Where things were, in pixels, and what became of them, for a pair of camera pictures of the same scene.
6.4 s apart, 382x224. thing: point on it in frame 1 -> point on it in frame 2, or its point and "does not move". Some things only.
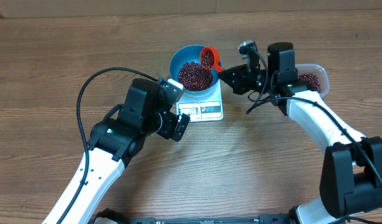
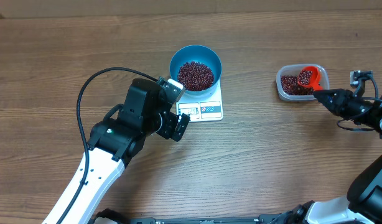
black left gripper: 172,121 does not move
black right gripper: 245,78 -> 340,102
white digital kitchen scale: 203,107 does not move
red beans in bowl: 193,76 does not move
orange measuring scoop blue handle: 209,59 -> 316,78
